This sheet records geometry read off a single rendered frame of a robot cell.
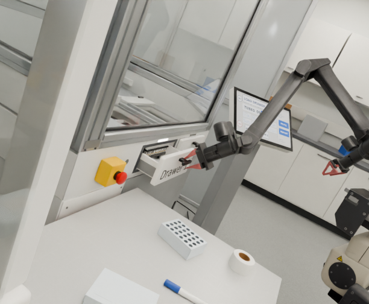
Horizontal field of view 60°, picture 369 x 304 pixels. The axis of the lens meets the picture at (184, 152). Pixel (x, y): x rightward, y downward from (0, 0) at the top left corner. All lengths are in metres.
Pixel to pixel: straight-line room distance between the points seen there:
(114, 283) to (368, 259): 1.04
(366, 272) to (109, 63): 1.20
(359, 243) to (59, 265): 1.11
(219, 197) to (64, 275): 1.62
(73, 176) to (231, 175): 1.47
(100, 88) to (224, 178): 1.52
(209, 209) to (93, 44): 1.98
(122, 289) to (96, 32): 0.50
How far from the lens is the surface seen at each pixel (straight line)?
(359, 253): 1.47
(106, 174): 0.93
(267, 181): 4.24
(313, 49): 4.49
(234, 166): 2.17
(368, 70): 4.55
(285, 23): 2.88
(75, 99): 0.37
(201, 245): 0.96
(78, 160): 0.86
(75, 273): 0.77
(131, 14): 0.80
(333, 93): 1.34
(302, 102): 4.81
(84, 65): 0.36
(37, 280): 0.74
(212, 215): 2.32
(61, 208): 0.93
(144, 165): 1.14
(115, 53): 0.79
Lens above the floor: 1.27
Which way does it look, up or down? 16 degrees down
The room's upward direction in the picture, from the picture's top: 24 degrees clockwise
